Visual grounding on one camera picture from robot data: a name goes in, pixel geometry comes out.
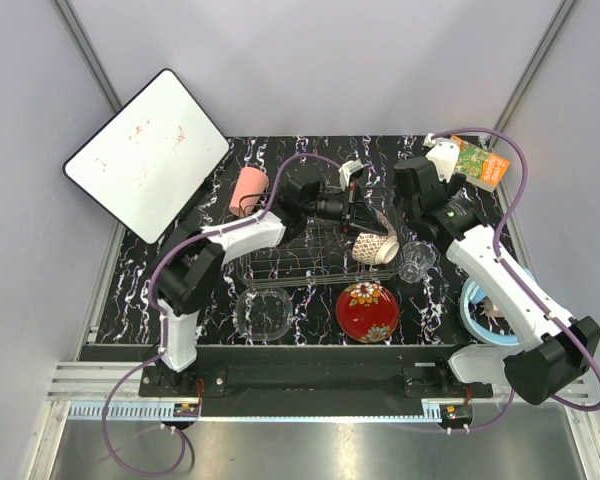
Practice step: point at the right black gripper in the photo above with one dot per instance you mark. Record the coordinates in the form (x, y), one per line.
(456, 186)

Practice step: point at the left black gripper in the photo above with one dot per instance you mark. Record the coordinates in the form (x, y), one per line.
(369, 221)

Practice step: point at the brown patterned ceramic bowl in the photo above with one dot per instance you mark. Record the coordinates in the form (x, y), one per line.
(371, 249)

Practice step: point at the clear drinking glass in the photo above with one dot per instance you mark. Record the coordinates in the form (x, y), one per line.
(418, 259)

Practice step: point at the red floral plate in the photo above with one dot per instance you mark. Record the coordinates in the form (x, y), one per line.
(367, 312)

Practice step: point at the pink plastic cup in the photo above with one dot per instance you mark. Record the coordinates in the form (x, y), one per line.
(250, 186)

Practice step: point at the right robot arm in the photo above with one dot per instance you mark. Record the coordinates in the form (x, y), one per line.
(553, 348)

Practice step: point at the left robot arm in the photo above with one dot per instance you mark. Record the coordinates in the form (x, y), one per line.
(182, 281)

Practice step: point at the orange green book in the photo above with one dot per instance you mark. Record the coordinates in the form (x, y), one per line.
(482, 168)

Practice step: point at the light blue headphones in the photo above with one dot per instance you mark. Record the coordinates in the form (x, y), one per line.
(490, 331)

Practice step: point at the small pink white plug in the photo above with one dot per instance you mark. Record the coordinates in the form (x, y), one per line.
(490, 310)

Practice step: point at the clear glass square plate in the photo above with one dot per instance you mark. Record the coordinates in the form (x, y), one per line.
(263, 315)

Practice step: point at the white whiteboard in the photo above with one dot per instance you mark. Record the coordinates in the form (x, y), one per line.
(144, 165)

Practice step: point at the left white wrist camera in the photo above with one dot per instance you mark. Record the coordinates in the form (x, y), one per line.
(349, 171)

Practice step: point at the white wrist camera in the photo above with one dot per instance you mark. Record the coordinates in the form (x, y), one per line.
(444, 155)
(349, 171)

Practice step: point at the wire dish rack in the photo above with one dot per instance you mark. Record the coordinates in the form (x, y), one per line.
(322, 254)

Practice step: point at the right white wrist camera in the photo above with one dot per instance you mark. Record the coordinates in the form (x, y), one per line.
(444, 155)

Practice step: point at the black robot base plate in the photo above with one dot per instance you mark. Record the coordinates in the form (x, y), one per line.
(219, 371)

